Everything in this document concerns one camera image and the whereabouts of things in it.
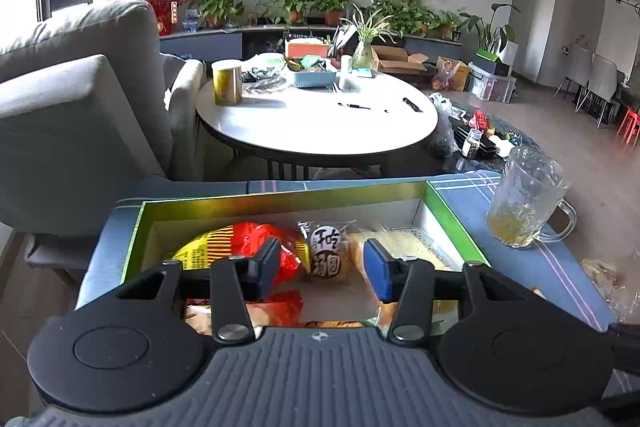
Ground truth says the red yellow snack bag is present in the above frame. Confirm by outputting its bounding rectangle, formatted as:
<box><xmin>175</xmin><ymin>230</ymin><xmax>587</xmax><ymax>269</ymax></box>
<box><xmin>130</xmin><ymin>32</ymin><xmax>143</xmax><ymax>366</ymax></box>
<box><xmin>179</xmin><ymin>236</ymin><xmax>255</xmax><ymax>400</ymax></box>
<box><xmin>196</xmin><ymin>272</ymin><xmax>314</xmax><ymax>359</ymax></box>
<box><xmin>171</xmin><ymin>221</ymin><xmax>310</xmax><ymax>285</ymax></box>

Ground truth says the green peanut snack bag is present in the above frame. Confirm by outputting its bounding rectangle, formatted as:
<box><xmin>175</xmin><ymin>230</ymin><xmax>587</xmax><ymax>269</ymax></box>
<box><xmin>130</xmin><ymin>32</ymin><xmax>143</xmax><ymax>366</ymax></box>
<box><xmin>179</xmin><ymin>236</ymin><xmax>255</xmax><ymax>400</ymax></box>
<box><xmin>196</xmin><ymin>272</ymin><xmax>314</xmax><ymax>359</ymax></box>
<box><xmin>299</xmin><ymin>300</ymin><xmax>459</xmax><ymax>337</ymax></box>

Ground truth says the red snack bag in box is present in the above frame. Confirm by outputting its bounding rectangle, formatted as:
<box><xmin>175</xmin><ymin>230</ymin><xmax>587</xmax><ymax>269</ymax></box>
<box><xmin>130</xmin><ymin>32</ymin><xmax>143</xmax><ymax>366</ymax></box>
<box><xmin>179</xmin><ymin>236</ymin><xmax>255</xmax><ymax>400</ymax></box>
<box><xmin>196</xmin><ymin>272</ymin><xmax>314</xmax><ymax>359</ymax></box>
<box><xmin>184</xmin><ymin>291</ymin><xmax>304</xmax><ymax>336</ymax></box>

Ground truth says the round bread bun packet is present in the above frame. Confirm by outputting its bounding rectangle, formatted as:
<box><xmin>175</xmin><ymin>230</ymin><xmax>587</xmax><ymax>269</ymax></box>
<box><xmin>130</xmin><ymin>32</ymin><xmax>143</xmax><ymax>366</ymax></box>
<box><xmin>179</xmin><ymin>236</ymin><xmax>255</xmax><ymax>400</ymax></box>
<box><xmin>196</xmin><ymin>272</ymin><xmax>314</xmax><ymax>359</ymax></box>
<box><xmin>296</xmin><ymin>221</ymin><xmax>355</xmax><ymax>284</ymax></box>

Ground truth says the green cardboard box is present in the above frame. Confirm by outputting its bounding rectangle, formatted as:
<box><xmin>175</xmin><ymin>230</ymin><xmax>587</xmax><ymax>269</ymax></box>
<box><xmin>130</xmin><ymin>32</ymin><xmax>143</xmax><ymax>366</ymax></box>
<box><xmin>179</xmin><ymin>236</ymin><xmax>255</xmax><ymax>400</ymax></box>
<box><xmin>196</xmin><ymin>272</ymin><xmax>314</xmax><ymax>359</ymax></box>
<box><xmin>120</xmin><ymin>180</ymin><xmax>486</xmax><ymax>282</ymax></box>

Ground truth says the glass mug with tea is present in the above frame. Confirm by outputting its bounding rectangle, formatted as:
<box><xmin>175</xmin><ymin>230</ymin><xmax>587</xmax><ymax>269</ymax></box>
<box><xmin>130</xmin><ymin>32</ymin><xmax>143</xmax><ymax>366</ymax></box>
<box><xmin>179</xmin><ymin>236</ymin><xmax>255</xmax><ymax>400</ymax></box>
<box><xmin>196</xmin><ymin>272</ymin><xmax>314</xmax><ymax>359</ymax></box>
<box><xmin>486</xmin><ymin>145</ymin><xmax>577</xmax><ymax>249</ymax></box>

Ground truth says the round white table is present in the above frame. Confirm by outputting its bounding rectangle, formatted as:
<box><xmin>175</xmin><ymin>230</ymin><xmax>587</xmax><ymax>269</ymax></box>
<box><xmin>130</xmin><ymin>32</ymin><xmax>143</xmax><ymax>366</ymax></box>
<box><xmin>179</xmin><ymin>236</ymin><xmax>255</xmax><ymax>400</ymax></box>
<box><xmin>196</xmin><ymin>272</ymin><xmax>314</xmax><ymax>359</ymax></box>
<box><xmin>196</xmin><ymin>74</ymin><xmax>438</xmax><ymax>167</ymax></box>

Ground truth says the black remote control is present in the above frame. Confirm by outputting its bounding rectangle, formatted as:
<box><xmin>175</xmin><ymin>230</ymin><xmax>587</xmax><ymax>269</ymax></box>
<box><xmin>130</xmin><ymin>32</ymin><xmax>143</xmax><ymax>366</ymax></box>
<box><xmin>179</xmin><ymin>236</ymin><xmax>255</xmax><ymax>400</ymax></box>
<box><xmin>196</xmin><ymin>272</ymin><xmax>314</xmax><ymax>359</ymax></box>
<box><xmin>402</xmin><ymin>98</ymin><xmax>423</xmax><ymax>113</ymax></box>

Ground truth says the black pen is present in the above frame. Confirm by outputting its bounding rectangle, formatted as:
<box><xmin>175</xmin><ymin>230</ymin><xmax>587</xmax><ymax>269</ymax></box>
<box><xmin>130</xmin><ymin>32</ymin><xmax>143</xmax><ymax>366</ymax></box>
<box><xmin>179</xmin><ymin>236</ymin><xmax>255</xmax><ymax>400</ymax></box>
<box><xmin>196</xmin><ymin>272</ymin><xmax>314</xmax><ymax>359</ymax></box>
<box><xmin>337</xmin><ymin>102</ymin><xmax>388</xmax><ymax>114</ymax></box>

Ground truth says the blue snack basket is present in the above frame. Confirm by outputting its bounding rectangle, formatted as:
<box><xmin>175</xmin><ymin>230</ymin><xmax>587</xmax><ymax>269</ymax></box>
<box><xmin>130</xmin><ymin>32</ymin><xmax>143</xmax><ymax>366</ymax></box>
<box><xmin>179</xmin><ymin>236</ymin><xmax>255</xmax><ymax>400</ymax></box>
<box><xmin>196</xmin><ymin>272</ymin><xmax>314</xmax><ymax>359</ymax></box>
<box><xmin>293</xmin><ymin>69</ymin><xmax>336</xmax><ymax>89</ymax></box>

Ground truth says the open cardboard box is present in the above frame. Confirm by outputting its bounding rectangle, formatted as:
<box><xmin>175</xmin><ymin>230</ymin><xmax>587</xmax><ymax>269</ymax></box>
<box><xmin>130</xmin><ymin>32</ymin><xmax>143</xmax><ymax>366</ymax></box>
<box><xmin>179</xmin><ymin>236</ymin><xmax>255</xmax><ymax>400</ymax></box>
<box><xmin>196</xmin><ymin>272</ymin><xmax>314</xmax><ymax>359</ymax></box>
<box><xmin>372</xmin><ymin>46</ymin><xmax>428</xmax><ymax>75</ymax></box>

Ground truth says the grey sofa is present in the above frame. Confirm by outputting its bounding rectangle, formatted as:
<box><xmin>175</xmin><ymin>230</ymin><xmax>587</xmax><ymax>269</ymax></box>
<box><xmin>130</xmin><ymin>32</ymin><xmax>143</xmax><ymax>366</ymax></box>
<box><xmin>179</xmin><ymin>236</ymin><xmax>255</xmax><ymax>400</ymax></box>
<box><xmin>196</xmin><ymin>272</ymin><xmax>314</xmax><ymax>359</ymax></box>
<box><xmin>1</xmin><ymin>0</ymin><xmax>205</xmax><ymax>271</ymax></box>

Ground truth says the spider plant in vase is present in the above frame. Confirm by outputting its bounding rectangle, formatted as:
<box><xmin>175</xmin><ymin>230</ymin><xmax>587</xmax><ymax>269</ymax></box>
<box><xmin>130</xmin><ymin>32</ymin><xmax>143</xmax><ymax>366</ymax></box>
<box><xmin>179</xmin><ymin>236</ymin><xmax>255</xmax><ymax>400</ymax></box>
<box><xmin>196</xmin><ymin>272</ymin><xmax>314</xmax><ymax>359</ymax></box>
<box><xmin>342</xmin><ymin>4</ymin><xmax>394</xmax><ymax>70</ymax></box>

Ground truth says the red stool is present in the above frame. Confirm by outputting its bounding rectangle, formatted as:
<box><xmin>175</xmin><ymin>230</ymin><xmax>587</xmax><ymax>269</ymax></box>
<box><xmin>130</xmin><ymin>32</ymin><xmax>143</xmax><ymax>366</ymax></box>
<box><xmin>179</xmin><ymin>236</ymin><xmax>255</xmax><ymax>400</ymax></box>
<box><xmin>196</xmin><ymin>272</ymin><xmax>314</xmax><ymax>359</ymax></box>
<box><xmin>616</xmin><ymin>109</ymin><xmax>640</xmax><ymax>146</ymax></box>

